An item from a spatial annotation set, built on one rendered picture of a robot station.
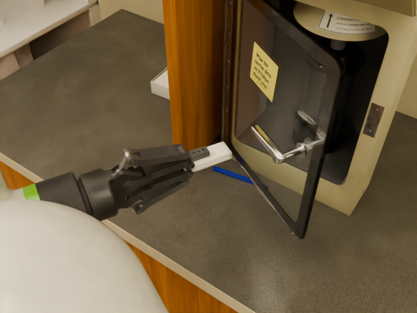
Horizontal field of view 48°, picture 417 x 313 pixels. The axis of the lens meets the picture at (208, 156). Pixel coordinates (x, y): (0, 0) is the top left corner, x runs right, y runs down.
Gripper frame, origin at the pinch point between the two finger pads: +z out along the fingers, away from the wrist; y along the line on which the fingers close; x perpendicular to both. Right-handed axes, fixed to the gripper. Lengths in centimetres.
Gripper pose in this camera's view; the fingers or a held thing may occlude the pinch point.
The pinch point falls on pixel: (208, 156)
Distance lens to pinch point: 75.7
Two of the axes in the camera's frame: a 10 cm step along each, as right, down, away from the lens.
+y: 0.1, -7.1, -7.1
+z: 8.9, -3.1, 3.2
